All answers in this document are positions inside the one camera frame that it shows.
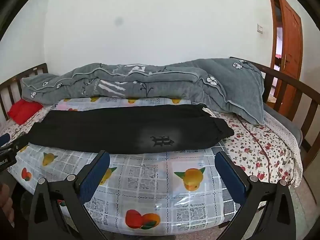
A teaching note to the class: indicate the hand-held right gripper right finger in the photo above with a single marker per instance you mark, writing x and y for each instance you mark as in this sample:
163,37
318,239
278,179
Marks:
231,180

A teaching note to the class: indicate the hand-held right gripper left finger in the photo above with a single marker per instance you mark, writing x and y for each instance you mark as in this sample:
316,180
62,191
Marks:
93,180

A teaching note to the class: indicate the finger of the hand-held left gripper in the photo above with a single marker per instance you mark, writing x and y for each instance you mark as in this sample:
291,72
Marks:
18,142
4,139

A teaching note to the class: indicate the black pants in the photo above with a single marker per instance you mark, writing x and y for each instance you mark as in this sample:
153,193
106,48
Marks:
100,130

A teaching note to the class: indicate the person's left hand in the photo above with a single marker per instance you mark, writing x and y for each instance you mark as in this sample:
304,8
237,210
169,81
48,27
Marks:
6,202

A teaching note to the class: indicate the red pillow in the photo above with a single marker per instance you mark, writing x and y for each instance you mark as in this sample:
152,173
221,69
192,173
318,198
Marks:
22,112

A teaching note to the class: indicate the floral bed sheet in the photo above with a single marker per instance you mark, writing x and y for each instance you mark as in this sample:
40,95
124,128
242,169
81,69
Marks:
262,150

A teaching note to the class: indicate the fruit print plastic sheet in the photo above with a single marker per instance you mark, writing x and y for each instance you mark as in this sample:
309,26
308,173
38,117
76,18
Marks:
150,180

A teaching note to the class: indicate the grey mattress pad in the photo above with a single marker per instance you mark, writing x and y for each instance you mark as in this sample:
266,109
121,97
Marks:
287,125

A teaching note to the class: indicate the grey floral quilt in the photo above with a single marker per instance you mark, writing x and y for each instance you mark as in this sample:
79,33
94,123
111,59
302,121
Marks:
175,85

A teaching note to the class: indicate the wooden headboard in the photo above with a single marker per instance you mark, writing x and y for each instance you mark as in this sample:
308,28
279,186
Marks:
287,80

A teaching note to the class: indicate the orange wooden door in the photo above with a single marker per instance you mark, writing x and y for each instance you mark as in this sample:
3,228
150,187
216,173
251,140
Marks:
292,42

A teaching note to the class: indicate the white wall switch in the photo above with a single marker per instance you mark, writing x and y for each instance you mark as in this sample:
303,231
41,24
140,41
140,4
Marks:
260,28

